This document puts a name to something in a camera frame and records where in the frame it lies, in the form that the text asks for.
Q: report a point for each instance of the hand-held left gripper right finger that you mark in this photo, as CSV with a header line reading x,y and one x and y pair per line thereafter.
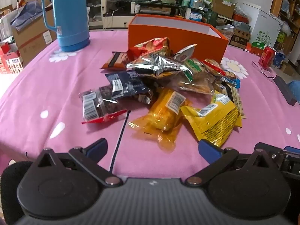
x,y
208,151

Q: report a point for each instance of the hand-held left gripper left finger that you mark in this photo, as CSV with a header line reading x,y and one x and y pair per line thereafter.
x,y
98,147

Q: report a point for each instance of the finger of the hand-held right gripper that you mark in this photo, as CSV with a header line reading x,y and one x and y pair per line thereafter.
x,y
288,155

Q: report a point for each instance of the yellow snack packet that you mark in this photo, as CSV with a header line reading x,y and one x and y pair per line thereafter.
x,y
211,121

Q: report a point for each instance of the dark brown clear snack packet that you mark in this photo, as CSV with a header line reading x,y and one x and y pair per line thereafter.
x,y
100,105

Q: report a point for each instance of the orange clear snack packet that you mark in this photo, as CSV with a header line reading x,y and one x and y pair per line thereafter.
x,y
164,114

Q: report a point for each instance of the beige black snack packet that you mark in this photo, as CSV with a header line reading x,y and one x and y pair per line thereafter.
x,y
235,98

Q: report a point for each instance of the navy snack packet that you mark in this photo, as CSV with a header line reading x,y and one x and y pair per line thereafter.
x,y
127,84

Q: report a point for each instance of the blue chip cookie packet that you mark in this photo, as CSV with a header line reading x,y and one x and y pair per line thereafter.
x,y
232,82

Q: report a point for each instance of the green-label clear snack packet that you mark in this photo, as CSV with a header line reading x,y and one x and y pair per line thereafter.
x,y
194,79

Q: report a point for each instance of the red-edged cracker packet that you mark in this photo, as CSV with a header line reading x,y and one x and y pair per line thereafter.
x,y
215,68

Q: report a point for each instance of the brown orange snack packet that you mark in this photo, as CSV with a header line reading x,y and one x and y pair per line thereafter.
x,y
116,59

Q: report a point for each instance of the silver foil snack packet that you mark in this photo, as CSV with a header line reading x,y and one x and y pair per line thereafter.
x,y
159,65

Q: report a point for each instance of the white snack packet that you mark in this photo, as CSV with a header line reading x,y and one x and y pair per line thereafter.
x,y
185,54

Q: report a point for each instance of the red peanut snack packet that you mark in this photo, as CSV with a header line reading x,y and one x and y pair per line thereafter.
x,y
150,46

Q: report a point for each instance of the orange cardboard box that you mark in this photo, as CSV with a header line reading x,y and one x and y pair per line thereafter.
x,y
178,37

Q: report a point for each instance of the dark grey case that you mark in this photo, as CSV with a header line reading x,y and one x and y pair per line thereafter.
x,y
286,90

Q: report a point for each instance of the person's knee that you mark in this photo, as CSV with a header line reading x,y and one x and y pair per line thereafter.
x,y
294,85

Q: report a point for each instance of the pink floral tablecloth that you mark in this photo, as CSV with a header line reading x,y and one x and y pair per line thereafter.
x,y
58,86

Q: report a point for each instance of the clear-framed eyeglasses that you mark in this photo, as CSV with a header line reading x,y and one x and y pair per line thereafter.
x,y
263,71

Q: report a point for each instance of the red soda can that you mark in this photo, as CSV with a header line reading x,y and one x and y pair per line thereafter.
x,y
267,56

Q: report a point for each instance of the red white gift box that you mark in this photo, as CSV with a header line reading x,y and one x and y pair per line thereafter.
x,y
254,49

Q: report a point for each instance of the stacked brown cartons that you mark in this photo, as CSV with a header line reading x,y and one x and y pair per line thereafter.
x,y
241,38

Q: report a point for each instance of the pale printed carton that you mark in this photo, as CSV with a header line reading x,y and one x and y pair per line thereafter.
x,y
226,34

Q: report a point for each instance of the large cardboard box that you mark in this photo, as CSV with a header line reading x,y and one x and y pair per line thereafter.
x,y
30,39

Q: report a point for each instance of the white TV stand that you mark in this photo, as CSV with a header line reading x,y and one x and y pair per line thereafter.
x,y
117,21

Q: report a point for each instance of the dark green box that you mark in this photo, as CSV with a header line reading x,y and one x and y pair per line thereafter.
x,y
210,18

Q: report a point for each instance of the white chest freezer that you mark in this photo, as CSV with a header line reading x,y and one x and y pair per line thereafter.
x,y
260,25

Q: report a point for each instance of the blue thermos jug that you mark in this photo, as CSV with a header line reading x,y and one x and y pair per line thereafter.
x,y
70,16

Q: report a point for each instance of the small white blue box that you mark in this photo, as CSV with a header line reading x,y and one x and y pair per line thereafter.
x,y
196,16

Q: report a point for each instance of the white microwave oven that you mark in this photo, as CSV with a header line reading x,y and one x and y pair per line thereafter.
x,y
93,4

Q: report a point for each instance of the wooden shelf unit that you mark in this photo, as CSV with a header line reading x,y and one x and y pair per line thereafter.
x,y
288,9

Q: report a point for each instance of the blue checked cloth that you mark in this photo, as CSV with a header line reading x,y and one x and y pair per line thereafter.
x,y
25,14

